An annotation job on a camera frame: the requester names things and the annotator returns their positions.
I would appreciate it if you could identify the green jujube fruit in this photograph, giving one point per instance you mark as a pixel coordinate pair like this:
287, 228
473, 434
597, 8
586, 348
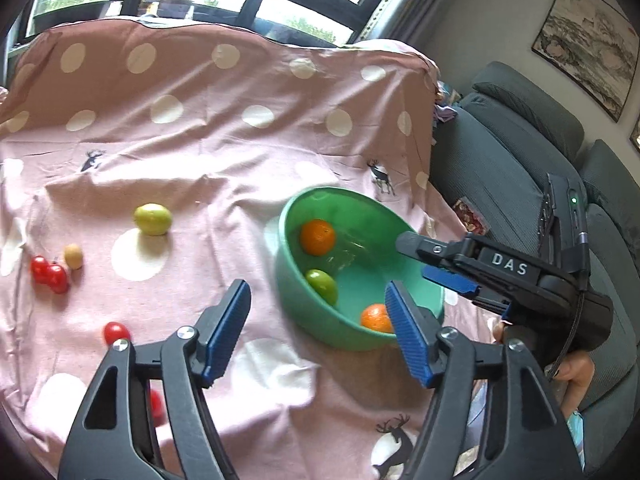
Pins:
153, 219
323, 284

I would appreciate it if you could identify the cherry tomato beside mandarin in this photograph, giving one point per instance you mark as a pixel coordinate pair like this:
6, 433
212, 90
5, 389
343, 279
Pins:
113, 331

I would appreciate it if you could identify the person right hand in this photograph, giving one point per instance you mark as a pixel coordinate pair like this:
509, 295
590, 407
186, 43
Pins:
572, 381

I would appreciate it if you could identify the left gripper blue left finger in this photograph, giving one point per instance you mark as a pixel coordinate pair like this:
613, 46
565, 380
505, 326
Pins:
220, 328

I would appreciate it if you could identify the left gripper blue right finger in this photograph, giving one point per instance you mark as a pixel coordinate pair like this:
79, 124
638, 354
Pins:
416, 331

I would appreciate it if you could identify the far left cherry tomato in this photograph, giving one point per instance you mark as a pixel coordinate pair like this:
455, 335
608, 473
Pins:
39, 268

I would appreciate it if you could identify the framed landscape painting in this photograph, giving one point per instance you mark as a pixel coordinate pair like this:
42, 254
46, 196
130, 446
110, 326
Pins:
593, 44

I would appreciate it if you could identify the grey sofa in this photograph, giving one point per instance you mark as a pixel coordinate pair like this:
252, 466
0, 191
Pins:
507, 137

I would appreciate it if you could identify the black planter with plants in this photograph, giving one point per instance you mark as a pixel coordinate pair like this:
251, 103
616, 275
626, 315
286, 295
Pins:
178, 9

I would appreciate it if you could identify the pink polka dot cloth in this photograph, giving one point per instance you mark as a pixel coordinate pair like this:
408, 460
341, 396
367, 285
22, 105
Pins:
222, 127

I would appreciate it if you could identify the orange in bowl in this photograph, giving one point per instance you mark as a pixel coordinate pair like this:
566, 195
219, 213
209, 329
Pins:
317, 237

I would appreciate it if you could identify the near cherry tomato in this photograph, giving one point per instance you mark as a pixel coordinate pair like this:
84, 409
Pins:
158, 409

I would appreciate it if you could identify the tan longan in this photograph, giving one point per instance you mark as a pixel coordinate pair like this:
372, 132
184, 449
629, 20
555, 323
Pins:
73, 256

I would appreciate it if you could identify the orange mandarin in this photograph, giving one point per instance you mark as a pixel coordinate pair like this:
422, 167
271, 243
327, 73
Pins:
375, 317

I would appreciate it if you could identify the green plastic bowl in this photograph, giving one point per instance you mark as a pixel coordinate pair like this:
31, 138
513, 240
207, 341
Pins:
362, 262

